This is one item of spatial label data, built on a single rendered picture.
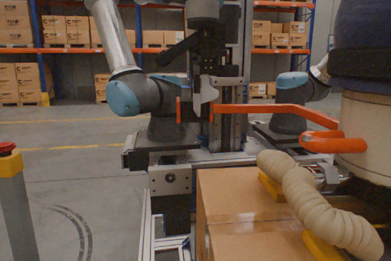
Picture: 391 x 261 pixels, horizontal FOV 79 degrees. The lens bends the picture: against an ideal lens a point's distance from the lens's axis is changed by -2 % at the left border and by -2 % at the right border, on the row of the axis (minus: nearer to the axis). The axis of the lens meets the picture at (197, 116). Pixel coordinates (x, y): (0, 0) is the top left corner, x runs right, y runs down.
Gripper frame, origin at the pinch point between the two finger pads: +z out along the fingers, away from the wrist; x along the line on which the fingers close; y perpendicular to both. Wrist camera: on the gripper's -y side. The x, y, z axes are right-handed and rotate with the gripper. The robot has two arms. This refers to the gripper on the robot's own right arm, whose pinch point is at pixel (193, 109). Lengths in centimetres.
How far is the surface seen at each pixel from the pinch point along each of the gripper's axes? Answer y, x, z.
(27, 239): -62, 23, 53
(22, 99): -445, 659, 94
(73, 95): -355, 790, 105
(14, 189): -62, 23, 32
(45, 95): -375, 650, 84
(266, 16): 324, 847, -158
